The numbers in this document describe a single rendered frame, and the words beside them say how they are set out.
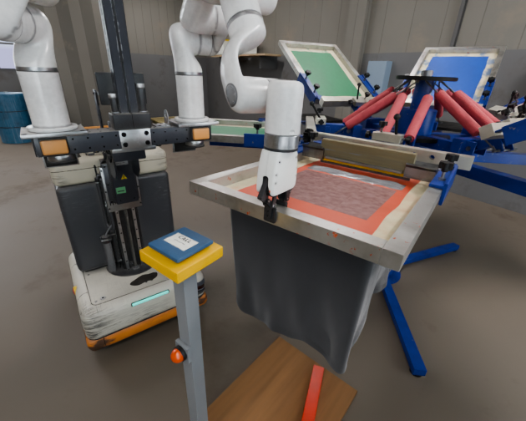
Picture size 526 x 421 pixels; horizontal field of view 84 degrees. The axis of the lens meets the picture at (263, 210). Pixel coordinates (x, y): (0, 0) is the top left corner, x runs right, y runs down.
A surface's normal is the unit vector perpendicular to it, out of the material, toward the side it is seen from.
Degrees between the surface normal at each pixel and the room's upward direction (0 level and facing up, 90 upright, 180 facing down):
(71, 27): 90
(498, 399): 0
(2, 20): 103
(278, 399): 0
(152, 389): 0
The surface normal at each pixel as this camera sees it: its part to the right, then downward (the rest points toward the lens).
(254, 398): 0.04, -0.90
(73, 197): 0.58, 0.36
